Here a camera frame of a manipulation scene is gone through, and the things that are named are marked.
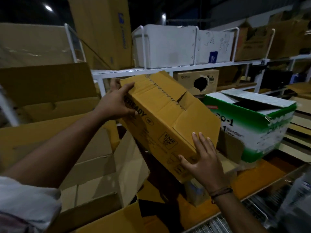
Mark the striped white shirt sleeve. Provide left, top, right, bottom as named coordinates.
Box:
left=0, top=176, right=62, bottom=233

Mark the brown cord bracelet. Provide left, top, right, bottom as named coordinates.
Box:
left=209, top=186, right=234, bottom=204

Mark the tall blue print cardboard box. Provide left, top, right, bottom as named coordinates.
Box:
left=68, top=0, right=133, bottom=71

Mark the white box with blue label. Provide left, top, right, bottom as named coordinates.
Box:
left=195, top=29, right=235, bottom=65

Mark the black print small cardboard box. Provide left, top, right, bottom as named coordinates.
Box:
left=119, top=71, right=222, bottom=183

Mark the white metal shelf rack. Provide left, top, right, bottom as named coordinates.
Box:
left=0, top=23, right=311, bottom=127

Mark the pile of flattened cardboard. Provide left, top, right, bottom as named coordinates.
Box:
left=279, top=82, right=311, bottom=163

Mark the plain brown cardboard box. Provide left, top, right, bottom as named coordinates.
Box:
left=217, top=66, right=245, bottom=86

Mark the black printer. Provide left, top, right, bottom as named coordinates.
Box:
left=261, top=69, right=293, bottom=90

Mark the person's left forearm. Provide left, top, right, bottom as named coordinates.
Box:
left=0, top=111, right=107, bottom=190

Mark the person's right forearm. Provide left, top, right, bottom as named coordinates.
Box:
left=211, top=189, right=268, bottom=233

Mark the wide brown cardboard box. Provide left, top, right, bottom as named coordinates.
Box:
left=267, top=12, right=311, bottom=59

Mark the Flipkart box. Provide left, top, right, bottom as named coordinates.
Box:
left=0, top=62, right=101, bottom=124

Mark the large yellow cardboard box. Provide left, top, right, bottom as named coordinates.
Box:
left=0, top=113, right=170, bottom=233

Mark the person's right hand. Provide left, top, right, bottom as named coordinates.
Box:
left=178, top=132, right=230, bottom=192

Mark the person's left hand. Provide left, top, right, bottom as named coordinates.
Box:
left=93, top=78, right=139, bottom=122

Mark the cardboard box with round hole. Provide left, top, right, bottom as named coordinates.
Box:
left=173, top=69, right=220, bottom=96

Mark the green white tape box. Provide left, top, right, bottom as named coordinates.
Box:
left=202, top=88, right=297, bottom=163

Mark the torn brown cardboard box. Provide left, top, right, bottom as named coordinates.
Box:
left=232, top=19, right=274, bottom=61

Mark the large white box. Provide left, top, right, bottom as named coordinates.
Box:
left=132, top=24, right=197, bottom=69

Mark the taped brown cardboard box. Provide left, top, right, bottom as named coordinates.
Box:
left=0, top=23, right=75, bottom=69

